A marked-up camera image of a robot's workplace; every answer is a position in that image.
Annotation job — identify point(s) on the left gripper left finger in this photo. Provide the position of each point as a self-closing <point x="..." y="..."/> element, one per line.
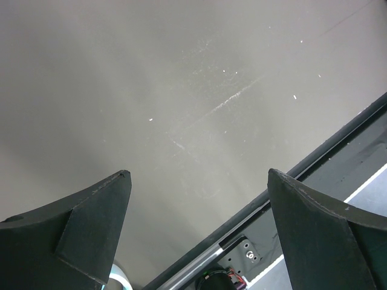
<point x="67" y="244"/>

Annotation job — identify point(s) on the teal cat ear headphones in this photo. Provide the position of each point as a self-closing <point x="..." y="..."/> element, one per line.
<point x="118" y="275"/>

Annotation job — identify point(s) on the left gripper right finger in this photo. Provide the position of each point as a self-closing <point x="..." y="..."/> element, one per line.
<point x="326" y="241"/>

